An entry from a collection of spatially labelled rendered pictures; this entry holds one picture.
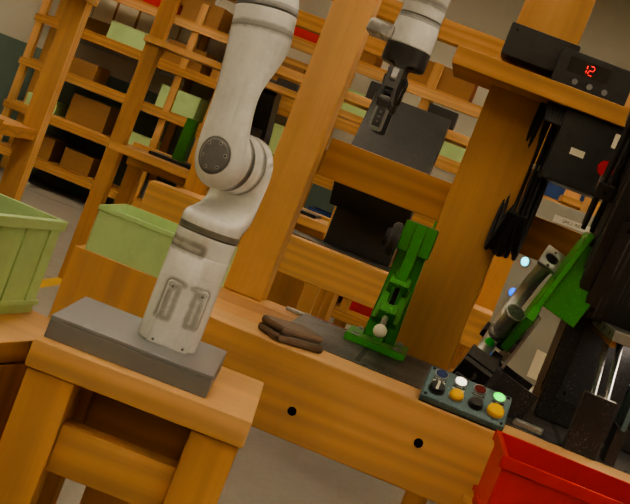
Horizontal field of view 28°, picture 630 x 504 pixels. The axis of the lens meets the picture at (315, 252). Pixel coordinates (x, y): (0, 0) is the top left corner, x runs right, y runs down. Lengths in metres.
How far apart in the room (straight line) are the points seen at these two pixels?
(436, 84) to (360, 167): 6.52
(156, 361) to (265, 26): 0.50
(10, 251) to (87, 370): 0.39
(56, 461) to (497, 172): 1.29
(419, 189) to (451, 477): 0.86
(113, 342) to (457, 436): 0.66
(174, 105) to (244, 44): 10.23
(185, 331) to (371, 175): 1.07
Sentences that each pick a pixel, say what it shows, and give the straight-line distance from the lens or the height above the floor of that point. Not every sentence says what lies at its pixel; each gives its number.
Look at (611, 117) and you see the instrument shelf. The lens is 2.62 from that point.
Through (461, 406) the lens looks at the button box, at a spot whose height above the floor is 0.92.
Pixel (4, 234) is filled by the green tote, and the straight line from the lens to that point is 2.03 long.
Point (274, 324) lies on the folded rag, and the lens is 2.17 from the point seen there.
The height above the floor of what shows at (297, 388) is 0.84.
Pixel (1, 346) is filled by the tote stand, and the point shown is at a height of 0.78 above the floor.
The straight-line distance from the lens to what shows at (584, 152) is 2.62.
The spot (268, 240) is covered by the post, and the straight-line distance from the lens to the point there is 2.75.
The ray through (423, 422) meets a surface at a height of 0.87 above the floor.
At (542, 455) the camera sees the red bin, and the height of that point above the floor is 0.91.
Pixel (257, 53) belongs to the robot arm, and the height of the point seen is 1.33.
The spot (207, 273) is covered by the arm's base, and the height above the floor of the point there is 1.00.
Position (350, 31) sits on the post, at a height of 1.50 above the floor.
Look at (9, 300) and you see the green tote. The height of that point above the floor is 0.81.
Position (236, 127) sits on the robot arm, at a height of 1.22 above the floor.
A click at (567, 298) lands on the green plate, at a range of 2.36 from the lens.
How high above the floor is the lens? 1.21
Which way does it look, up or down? 4 degrees down
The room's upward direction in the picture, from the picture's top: 21 degrees clockwise
